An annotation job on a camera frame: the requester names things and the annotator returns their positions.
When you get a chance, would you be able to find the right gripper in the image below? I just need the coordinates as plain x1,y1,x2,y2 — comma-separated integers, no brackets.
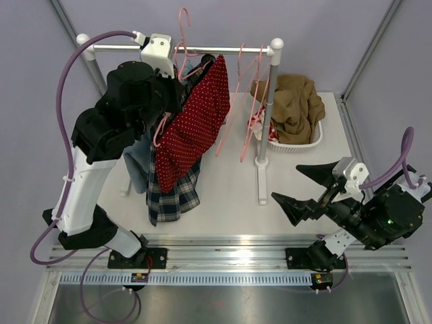
269,161,384,252

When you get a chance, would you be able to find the light blue denim skirt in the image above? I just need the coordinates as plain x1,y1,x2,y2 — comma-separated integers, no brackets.
123,133,151,194

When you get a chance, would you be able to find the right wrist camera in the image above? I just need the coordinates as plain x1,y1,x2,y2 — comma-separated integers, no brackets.
332,157,369,203

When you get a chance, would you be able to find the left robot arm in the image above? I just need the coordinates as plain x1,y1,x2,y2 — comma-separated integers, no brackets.
43,55,230,268

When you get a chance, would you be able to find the red polka dot skirt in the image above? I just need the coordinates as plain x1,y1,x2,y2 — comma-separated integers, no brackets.
156,55,230,193

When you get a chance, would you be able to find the pink wire hanger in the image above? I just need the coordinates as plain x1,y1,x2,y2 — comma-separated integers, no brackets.
240,45,267,163
153,7,217,148
215,43,257,157

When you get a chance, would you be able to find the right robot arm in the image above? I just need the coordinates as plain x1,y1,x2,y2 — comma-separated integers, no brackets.
272,157,431,271

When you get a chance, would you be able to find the left circuit board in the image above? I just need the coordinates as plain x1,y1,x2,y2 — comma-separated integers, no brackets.
131,273,149,283

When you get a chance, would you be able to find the aluminium mounting rail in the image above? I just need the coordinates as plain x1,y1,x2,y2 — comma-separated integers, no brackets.
45,236,411,288

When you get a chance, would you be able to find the brown tan skirt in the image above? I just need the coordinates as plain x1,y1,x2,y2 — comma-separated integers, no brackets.
269,74,325,145

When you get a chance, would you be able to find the white perforated plastic basket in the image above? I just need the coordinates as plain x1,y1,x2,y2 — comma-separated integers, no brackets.
267,121,323,153

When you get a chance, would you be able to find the silver white clothes rack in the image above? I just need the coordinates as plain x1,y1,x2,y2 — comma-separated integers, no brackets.
75,33,285,206

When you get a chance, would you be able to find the red poppy print skirt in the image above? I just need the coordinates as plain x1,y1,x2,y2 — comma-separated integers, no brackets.
248,107,279,143

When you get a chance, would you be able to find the dark plaid skirt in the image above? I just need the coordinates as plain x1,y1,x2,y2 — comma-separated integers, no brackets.
146,54,216,226

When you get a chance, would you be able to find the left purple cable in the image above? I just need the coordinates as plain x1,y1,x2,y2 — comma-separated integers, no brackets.
30,30,139,321

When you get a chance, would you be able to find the right circuit board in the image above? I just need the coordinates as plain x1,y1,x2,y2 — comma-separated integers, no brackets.
311,273,333,286

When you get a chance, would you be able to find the circuit board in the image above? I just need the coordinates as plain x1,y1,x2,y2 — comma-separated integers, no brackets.
131,273,149,283
311,273,333,286

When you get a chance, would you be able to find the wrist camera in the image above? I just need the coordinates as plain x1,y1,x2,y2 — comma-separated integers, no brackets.
332,157,369,203
132,30,176,78

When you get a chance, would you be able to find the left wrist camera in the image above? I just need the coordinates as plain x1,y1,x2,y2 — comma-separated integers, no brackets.
132,30,176,78

